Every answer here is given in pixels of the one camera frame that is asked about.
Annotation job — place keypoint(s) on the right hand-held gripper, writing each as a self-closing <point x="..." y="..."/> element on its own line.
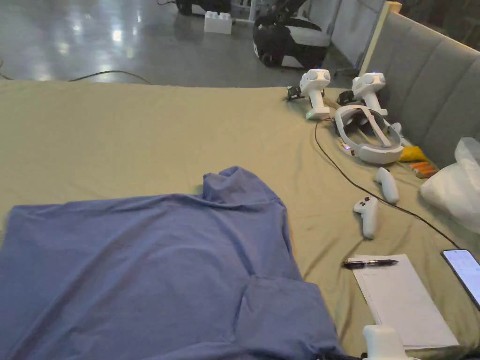
<point x="384" y="343"/>

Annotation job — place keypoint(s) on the white paper sheets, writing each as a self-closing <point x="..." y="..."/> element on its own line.
<point x="405" y="303"/>

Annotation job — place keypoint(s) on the black pen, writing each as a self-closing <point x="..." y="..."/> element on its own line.
<point x="369" y="263"/>

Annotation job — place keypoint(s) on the black smartphone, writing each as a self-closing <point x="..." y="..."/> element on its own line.
<point x="463" y="272"/>

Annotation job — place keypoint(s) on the white hand controller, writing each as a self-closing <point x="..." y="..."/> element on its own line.
<point x="388" y="183"/>
<point x="367" y="215"/>

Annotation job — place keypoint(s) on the white plastic bag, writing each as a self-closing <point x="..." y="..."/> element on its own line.
<point x="457" y="187"/>

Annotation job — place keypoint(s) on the orange batteries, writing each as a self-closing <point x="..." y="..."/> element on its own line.
<point x="423" y="169"/>

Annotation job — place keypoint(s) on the yellow packet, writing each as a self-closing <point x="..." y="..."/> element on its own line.
<point x="412" y="153"/>

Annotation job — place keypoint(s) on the white headset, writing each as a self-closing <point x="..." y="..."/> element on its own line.
<point x="365" y="137"/>

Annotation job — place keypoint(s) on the spare white hand-held gripper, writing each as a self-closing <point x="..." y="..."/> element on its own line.
<point x="369" y="90"/>
<point x="315" y="90"/>

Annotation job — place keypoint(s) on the grey padded headboard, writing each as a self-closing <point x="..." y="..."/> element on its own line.
<point x="423" y="86"/>

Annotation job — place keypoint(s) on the blue shirt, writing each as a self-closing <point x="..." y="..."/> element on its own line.
<point x="131" y="270"/>

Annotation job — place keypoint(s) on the bed with beige sheet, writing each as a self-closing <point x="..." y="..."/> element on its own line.
<point x="150" y="131"/>

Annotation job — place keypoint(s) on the black and white robot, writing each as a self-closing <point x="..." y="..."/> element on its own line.
<point x="288" y="37"/>

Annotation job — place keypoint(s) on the white block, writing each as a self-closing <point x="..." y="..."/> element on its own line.
<point x="218" y="21"/>

